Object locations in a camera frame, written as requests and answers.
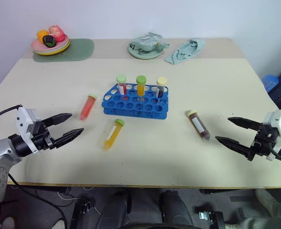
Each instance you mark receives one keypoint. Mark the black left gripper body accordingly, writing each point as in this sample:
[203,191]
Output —
[41,138]

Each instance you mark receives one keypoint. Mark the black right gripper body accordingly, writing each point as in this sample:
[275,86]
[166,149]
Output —
[264,140]

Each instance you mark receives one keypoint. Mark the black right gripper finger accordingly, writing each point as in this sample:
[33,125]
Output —
[246,123]
[235,146]

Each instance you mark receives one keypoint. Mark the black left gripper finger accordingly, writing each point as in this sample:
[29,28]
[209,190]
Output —
[59,118]
[67,136]

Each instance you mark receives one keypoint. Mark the red tube green cap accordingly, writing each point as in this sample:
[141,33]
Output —
[87,108]

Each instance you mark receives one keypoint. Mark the brown tube yellow cap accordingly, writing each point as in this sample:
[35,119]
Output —
[198,126]

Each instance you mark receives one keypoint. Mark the orange tube white label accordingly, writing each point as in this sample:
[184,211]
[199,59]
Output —
[112,136]

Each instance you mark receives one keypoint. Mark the red tube white label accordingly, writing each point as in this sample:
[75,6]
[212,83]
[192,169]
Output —
[122,87]

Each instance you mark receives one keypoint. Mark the blue test tube rack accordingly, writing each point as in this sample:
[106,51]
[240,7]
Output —
[135,106]

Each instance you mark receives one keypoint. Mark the orange tube green cap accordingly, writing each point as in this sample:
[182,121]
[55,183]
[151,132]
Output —
[140,87]

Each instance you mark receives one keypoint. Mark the dark tube yellow cap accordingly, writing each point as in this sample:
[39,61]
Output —
[160,88]

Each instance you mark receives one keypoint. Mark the blue plastic stool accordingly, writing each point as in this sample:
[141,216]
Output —
[270,82]

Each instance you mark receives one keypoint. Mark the grey green shoe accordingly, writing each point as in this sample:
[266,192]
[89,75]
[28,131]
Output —
[271,202]

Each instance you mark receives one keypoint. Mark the yellow plate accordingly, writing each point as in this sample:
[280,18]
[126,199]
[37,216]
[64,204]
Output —
[50,53]

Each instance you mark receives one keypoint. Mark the light green thin plate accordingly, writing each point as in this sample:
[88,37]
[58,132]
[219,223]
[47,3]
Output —
[59,49]

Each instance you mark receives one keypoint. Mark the green placemat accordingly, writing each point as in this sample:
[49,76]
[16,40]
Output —
[80,50]

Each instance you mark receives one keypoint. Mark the pink plate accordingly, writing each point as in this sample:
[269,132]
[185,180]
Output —
[38,45]

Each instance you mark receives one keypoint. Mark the black green toy fruit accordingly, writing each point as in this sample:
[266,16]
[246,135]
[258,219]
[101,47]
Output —
[49,41]

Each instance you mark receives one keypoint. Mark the pink toy fruit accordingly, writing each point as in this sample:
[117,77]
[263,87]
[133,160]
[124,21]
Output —
[56,33]

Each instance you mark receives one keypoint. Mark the orange toy pepper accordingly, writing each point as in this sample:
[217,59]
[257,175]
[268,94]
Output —
[41,34]

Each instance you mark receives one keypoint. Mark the dark rounded shape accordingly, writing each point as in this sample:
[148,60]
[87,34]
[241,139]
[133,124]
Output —
[115,210]
[174,210]

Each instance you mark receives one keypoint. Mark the teal crumpled cloth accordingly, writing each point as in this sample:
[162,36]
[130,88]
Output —
[185,52]

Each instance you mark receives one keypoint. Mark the pale green round plate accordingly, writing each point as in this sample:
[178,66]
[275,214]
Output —
[145,55]

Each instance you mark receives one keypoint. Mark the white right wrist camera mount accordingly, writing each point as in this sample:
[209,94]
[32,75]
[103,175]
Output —
[277,124]

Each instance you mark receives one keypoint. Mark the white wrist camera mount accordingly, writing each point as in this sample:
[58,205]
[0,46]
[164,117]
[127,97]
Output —
[21,121]
[277,124]

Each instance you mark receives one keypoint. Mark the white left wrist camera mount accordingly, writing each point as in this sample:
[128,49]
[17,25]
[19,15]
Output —
[21,121]

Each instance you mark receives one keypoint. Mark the black metal bracket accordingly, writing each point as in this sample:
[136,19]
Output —
[80,214]
[211,218]

